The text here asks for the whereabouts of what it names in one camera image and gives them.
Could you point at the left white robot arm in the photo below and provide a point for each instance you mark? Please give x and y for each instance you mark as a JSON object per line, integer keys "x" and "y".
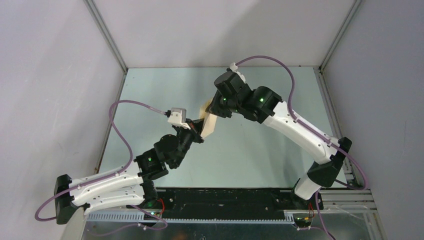
{"x": 124, "y": 186}

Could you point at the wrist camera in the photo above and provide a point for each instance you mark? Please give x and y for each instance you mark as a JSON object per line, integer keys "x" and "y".
{"x": 234, "y": 68}
{"x": 177, "y": 118}

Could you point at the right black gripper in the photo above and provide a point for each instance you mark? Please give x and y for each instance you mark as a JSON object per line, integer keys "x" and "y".
{"x": 213, "y": 108}

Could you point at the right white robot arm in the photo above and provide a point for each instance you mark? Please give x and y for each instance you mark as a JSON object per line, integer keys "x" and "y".
{"x": 263, "y": 105}

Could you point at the tan paper envelope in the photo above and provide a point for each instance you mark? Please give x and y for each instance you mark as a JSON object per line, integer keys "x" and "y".
{"x": 209, "y": 120}

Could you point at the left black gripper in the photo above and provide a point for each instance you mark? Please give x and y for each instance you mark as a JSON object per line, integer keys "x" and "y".
{"x": 195, "y": 131}

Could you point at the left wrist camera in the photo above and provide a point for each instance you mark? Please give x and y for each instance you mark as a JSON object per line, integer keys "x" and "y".
{"x": 177, "y": 118}

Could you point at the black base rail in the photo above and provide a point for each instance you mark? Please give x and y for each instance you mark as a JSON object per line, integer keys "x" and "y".
{"x": 234, "y": 204}

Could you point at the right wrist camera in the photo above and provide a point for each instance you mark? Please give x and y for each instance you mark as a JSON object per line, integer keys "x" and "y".
{"x": 234, "y": 68}

